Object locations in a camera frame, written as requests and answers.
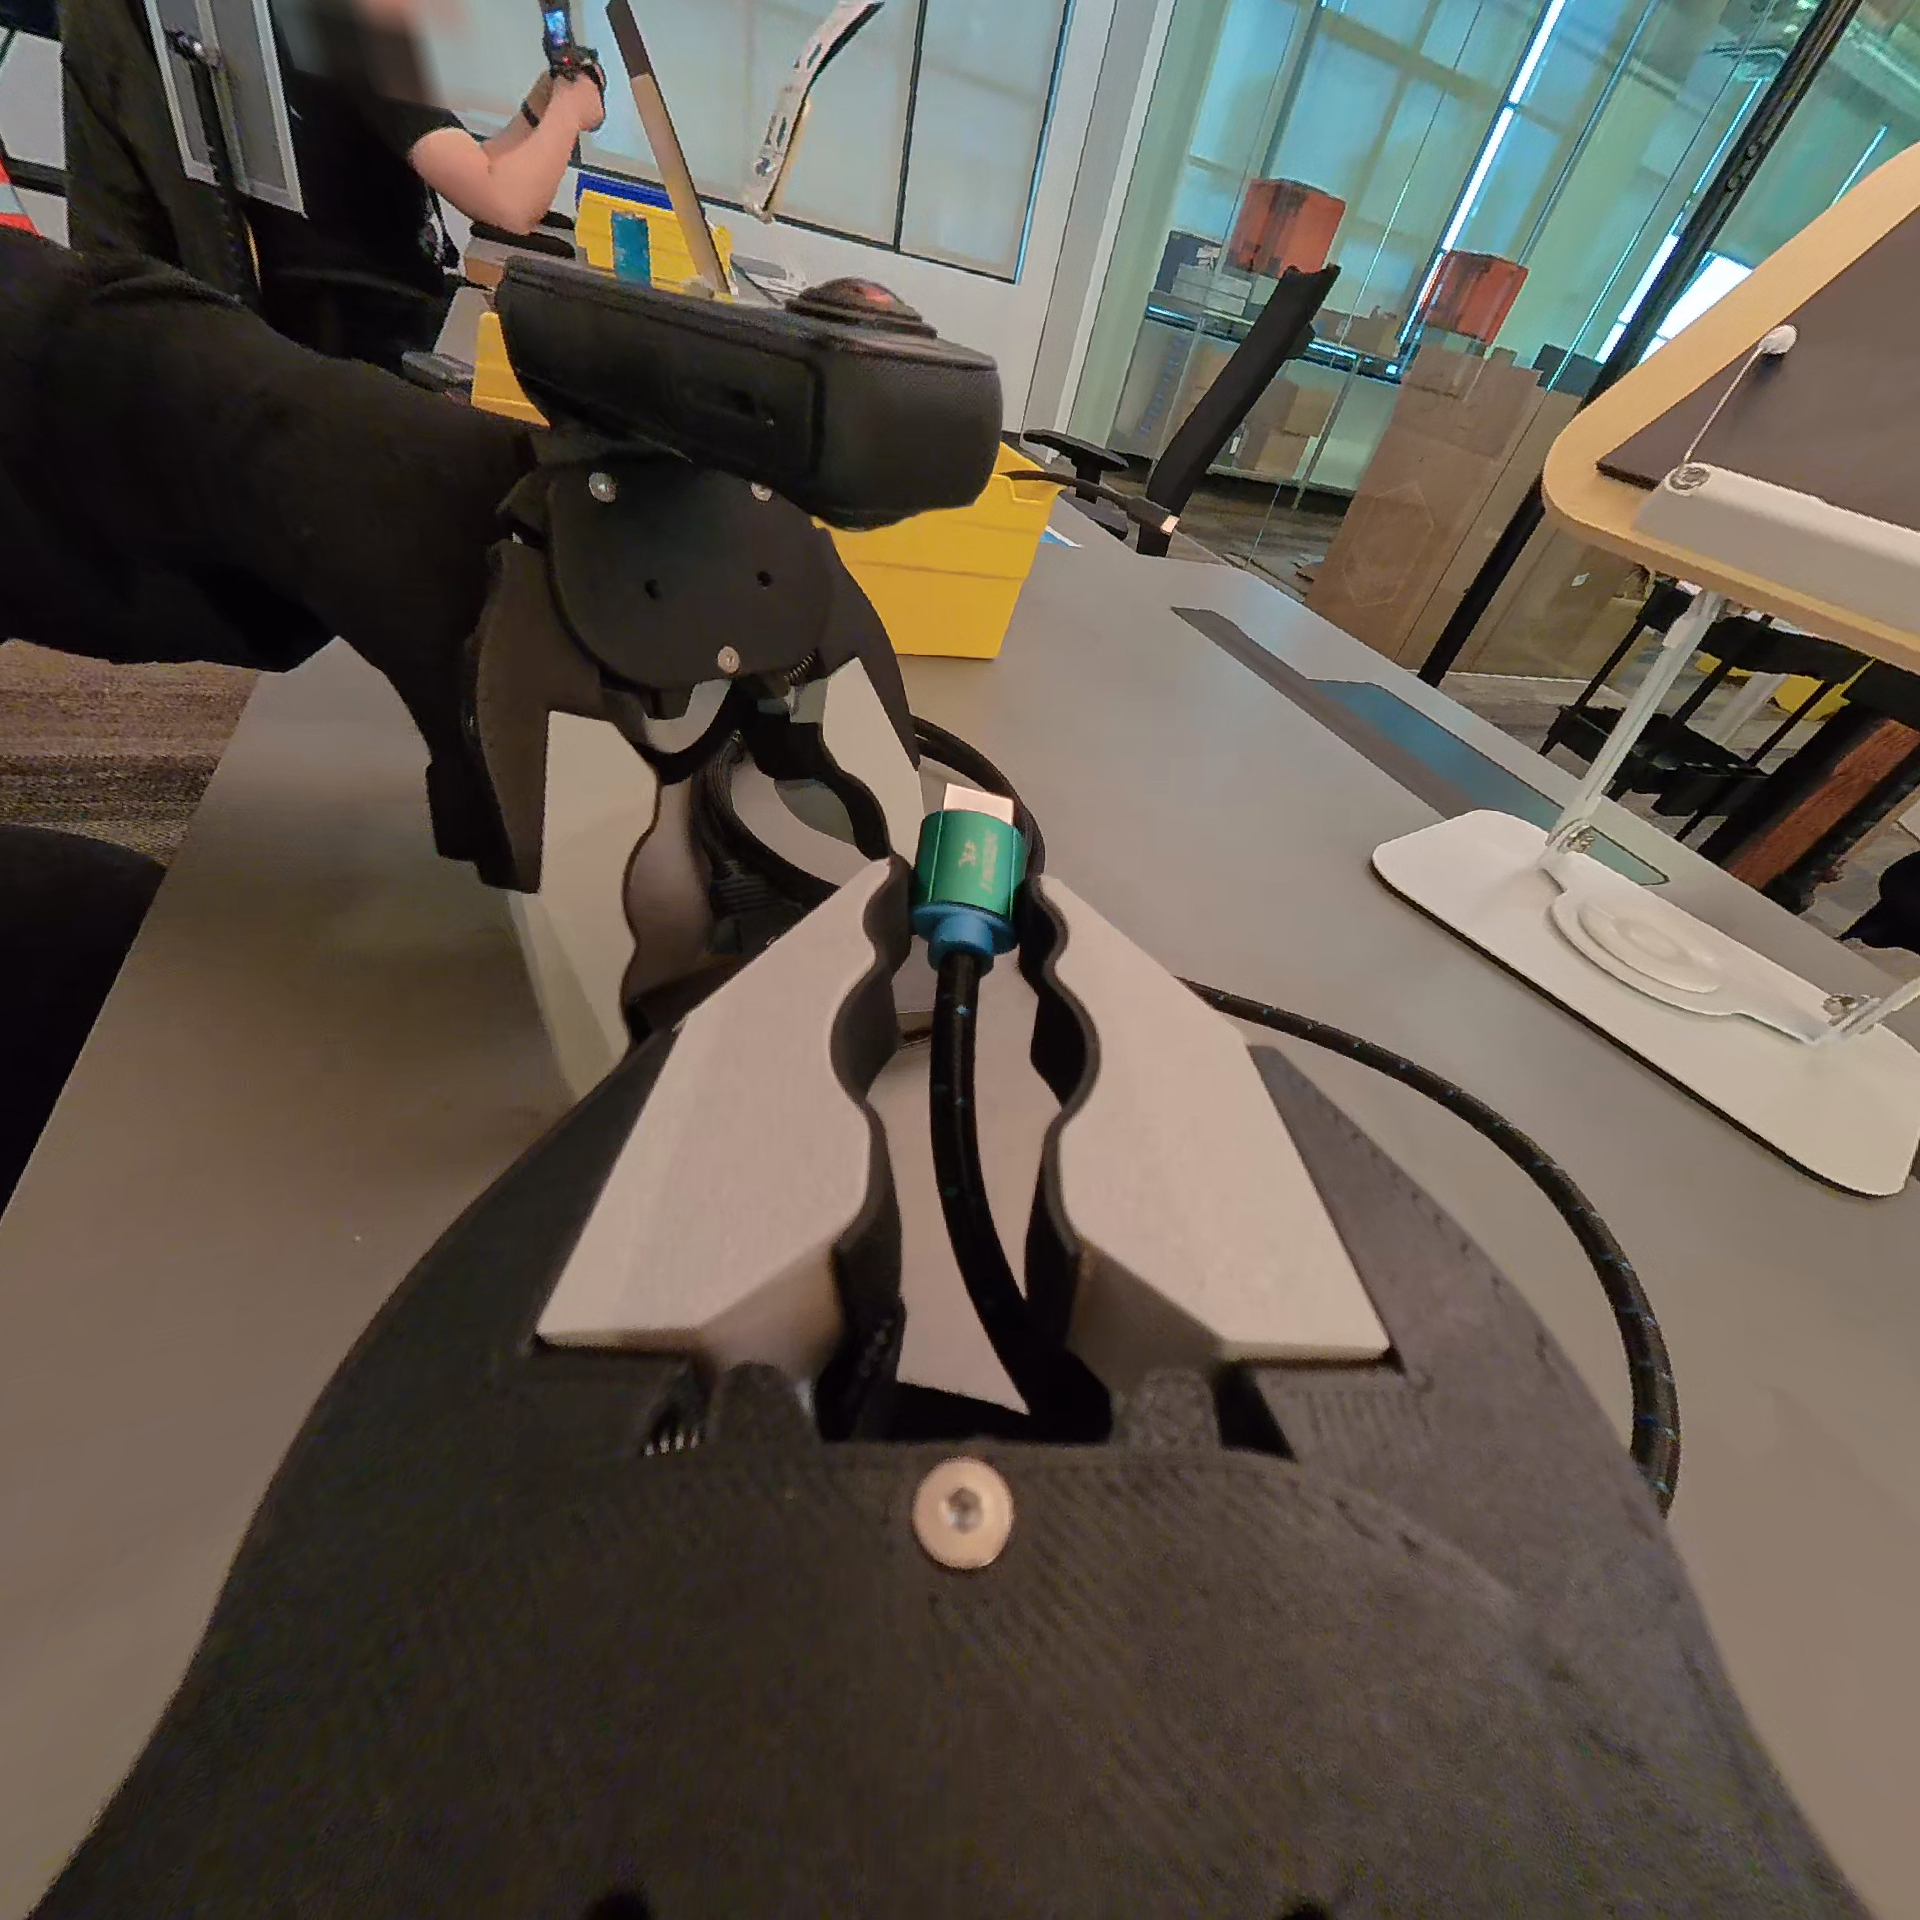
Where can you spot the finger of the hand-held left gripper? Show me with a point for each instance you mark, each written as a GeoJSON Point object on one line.
{"type": "Point", "coordinates": [582, 855]}
{"type": "Point", "coordinates": [874, 748]}

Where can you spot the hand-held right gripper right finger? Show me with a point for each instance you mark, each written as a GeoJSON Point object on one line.
{"type": "Point", "coordinates": [1198, 1184]}

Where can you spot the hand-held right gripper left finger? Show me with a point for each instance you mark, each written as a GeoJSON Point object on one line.
{"type": "Point", "coordinates": [719, 1153]}

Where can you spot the person's left hand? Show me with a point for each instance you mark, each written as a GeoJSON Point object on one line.
{"type": "Point", "coordinates": [221, 482]}

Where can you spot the small yellow bin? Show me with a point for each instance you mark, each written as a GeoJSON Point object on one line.
{"type": "Point", "coordinates": [695, 243]}

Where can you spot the yellow plastic bin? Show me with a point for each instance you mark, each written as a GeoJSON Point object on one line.
{"type": "Point", "coordinates": [929, 583]}

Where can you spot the grey tilted panel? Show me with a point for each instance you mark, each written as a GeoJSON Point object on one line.
{"type": "Point", "coordinates": [666, 146]}

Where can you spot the white acrylic stand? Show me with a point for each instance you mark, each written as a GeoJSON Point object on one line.
{"type": "Point", "coordinates": [1496, 884]}

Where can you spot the black office chair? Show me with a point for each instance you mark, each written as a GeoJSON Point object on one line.
{"type": "Point", "coordinates": [1242, 376]}

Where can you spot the cardboard box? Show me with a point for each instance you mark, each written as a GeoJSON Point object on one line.
{"type": "Point", "coordinates": [1423, 525]}

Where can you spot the wood-edged dark board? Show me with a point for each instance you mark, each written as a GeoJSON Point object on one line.
{"type": "Point", "coordinates": [1799, 404]}

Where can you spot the white curved bracket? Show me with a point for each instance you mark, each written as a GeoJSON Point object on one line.
{"type": "Point", "coordinates": [790, 120]}

